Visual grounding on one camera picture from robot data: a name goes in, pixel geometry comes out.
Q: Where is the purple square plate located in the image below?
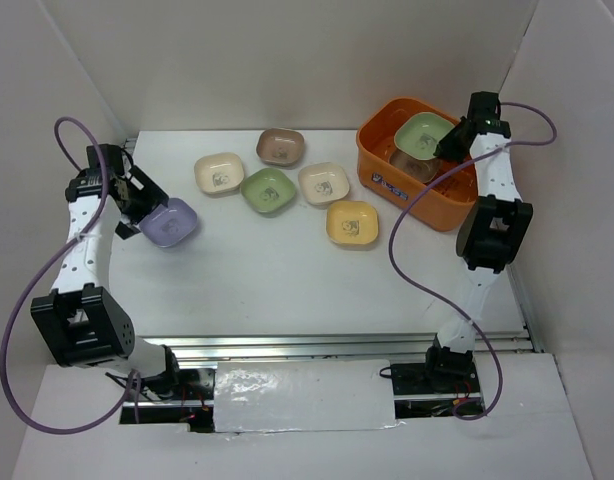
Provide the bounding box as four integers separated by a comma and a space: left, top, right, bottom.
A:
138, 198, 199, 248

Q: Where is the green square plate front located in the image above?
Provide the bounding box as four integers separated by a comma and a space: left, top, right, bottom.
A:
394, 112, 454, 161

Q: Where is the green square plate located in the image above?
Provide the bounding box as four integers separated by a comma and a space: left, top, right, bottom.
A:
394, 112, 454, 161
240, 168, 297, 215

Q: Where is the brown square plate front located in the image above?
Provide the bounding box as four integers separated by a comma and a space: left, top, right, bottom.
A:
389, 149, 442, 184

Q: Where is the brown square plate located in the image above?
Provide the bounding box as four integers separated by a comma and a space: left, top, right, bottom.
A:
256, 128, 305, 167
389, 149, 442, 184

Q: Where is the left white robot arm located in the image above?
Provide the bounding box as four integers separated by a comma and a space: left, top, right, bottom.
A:
30, 144, 185, 399

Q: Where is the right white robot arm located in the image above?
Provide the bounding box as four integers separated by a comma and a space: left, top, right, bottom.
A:
422, 91, 533, 392

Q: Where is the cream square plate left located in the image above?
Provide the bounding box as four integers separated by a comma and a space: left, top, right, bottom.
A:
194, 152, 245, 195

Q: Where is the cream square plate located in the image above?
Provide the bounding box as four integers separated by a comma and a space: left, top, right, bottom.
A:
298, 162, 350, 207
194, 152, 245, 195

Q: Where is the green square plate centre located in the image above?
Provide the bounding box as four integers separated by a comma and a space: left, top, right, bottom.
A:
240, 168, 297, 215

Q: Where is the brown square plate rear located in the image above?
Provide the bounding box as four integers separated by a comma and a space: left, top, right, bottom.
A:
256, 128, 305, 167

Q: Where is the yellow square plate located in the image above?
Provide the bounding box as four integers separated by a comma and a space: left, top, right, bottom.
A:
326, 200, 379, 247

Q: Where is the cream square plate right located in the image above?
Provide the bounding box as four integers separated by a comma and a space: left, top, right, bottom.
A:
298, 162, 350, 207

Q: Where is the white foil cover plate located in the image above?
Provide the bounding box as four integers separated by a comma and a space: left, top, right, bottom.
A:
213, 360, 397, 433

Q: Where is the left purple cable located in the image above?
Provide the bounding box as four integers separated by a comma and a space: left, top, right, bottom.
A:
0, 117, 143, 434

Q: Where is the aluminium rail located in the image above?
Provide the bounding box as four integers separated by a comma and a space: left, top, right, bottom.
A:
136, 333, 543, 362

